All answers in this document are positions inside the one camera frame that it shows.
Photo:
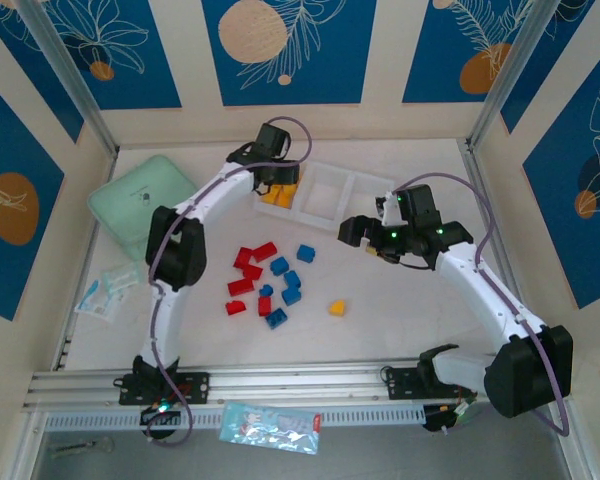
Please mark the yellow long lego brick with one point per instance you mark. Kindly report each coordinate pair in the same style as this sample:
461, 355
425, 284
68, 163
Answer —
292, 190
282, 199

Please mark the yellow narrow lego brick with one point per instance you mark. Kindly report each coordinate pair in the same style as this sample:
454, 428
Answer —
268, 196

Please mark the yellow rounded lego brick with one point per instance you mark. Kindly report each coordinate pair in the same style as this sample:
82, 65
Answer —
338, 308

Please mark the red long lego brick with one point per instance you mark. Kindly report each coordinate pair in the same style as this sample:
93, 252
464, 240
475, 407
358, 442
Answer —
252, 272
240, 286
264, 251

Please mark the blue small rounded lego brick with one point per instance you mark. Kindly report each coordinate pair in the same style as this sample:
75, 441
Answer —
266, 290

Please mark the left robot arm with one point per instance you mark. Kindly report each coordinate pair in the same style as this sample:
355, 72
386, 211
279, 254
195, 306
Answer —
175, 250

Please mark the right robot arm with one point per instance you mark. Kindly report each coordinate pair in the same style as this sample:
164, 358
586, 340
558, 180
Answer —
525, 380

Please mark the white three-compartment tray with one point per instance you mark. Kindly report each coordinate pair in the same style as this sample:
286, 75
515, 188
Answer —
347, 197

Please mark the red small lego brick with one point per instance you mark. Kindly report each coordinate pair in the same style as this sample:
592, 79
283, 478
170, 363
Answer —
264, 305

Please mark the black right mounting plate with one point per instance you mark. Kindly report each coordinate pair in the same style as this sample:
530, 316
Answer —
400, 382

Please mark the black mounting plate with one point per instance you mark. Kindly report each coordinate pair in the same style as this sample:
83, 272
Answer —
200, 387
400, 382

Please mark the red rounded lego brick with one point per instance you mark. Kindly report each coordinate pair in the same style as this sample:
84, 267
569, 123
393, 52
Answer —
235, 307

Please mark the mint green container lid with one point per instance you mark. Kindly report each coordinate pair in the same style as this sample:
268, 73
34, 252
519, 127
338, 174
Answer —
140, 195

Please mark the blue white plastic packet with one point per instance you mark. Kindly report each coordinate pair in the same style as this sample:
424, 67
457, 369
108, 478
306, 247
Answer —
270, 427

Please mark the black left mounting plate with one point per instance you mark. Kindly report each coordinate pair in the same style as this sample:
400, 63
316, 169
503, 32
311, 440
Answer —
200, 387

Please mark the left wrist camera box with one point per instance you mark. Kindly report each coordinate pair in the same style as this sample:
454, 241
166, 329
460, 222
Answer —
286, 146

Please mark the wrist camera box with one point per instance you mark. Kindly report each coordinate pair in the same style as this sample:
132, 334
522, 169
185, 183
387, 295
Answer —
391, 210
286, 146

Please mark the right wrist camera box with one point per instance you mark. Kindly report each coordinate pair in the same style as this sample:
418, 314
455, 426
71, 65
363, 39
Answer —
391, 210

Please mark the aluminium side rail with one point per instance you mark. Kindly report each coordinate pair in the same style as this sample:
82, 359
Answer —
475, 170
109, 170

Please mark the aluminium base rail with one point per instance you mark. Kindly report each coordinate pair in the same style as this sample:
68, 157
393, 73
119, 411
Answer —
300, 382

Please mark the aluminium frame post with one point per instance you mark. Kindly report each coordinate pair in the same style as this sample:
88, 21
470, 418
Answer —
510, 70
66, 70

